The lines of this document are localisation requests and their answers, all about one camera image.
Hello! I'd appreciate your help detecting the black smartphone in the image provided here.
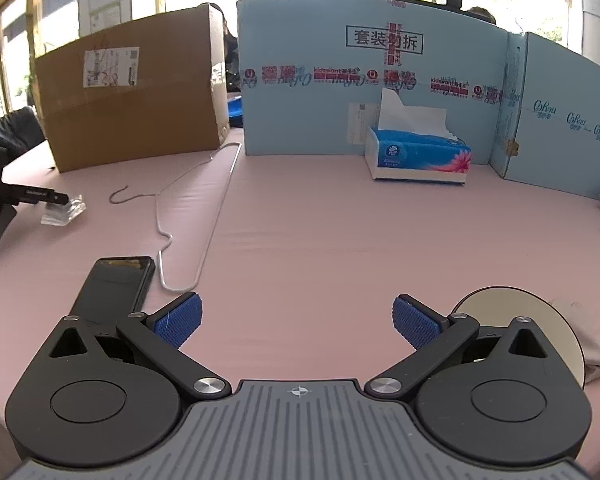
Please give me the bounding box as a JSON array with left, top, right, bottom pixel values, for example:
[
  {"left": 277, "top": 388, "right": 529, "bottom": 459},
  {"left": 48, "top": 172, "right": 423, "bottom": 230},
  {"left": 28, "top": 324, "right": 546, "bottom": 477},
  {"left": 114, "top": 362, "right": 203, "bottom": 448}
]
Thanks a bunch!
[{"left": 67, "top": 256, "right": 157, "bottom": 321}]

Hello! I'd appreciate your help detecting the large light blue cardboard panel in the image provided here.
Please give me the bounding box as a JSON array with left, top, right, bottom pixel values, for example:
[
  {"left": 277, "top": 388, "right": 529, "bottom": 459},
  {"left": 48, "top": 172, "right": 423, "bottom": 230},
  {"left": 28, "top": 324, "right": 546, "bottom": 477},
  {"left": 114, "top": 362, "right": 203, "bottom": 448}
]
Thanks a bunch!
[{"left": 236, "top": 0, "right": 511, "bottom": 163}]

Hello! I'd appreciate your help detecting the brown cardboard box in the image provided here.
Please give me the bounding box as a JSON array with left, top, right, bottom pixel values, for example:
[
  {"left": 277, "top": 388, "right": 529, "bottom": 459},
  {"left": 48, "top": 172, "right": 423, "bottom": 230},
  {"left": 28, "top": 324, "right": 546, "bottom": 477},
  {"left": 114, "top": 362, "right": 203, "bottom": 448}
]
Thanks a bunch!
[{"left": 32, "top": 2, "right": 231, "bottom": 173}]

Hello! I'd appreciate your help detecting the round white cup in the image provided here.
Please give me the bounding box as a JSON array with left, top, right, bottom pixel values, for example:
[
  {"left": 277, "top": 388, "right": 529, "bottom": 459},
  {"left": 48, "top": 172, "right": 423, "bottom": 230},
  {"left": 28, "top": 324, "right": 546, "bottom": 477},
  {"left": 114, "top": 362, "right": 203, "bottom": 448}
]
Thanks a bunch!
[{"left": 451, "top": 287, "right": 587, "bottom": 386}]

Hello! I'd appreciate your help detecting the clear plastic piece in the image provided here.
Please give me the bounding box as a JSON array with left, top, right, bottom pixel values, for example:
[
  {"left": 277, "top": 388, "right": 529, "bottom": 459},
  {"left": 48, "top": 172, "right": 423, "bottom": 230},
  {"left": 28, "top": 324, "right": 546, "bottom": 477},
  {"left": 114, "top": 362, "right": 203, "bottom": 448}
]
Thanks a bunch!
[{"left": 41, "top": 194, "right": 87, "bottom": 226}]

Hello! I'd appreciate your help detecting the wire clothes hanger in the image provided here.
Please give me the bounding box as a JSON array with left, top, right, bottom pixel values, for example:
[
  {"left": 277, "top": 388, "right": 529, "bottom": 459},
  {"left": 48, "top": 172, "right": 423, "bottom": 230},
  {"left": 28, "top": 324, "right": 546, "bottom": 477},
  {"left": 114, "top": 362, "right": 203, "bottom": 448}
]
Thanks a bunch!
[{"left": 109, "top": 142, "right": 243, "bottom": 292}]

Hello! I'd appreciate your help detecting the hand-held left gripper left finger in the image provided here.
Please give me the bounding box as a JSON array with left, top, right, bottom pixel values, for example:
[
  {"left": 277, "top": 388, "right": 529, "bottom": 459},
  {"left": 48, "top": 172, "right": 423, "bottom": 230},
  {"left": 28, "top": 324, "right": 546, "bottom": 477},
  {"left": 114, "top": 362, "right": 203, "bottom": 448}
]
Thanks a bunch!
[{"left": 40, "top": 291, "right": 232, "bottom": 402}]

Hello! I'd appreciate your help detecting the white tissue sheet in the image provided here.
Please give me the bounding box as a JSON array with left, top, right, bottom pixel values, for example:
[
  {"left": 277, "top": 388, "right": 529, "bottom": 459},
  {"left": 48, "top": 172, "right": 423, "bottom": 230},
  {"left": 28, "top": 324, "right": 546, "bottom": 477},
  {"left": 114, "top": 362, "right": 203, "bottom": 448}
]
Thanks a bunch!
[{"left": 378, "top": 87, "right": 458, "bottom": 141}]

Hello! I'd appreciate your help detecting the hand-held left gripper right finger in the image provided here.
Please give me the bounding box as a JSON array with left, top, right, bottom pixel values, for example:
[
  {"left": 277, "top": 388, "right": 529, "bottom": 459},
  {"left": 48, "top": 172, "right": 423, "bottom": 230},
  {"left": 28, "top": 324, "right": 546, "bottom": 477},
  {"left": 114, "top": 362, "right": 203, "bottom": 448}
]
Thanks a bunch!
[{"left": 364, "top": 294, "right": 563, "bottom": 402}]

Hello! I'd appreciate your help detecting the beige cloth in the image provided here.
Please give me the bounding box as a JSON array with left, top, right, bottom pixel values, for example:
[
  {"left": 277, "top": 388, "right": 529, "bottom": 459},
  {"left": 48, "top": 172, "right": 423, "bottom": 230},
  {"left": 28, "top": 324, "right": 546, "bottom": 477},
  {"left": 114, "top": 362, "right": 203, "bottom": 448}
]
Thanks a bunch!
[{"left": 550, "top": 300, "right": 600, "bottom": 383}]

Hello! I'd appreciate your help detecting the small light blue cardboard panel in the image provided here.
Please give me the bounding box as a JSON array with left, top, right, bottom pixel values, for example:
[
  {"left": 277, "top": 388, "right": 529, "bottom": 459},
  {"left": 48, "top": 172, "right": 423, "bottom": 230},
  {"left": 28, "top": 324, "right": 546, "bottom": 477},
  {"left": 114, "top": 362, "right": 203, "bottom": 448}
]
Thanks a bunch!
[{"left": 490, "top": 31, "right": 600, "bottom": 201}]

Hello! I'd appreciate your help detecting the blue tissue box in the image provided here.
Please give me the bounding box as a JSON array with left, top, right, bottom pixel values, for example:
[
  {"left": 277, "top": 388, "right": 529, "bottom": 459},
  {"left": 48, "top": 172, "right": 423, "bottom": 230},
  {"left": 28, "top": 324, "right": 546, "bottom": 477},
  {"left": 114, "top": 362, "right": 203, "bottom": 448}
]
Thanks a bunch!
[{"left": 364, "top": 126, "right": 473, "bottom": 186}]

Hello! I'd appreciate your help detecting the black chair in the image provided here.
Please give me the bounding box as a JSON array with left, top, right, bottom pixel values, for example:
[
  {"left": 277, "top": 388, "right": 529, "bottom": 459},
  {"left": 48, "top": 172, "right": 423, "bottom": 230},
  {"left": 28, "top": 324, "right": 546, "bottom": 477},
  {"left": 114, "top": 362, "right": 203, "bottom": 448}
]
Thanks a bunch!
[{"left": 0, "top": 106, "right": 47, "bottom": 161}]

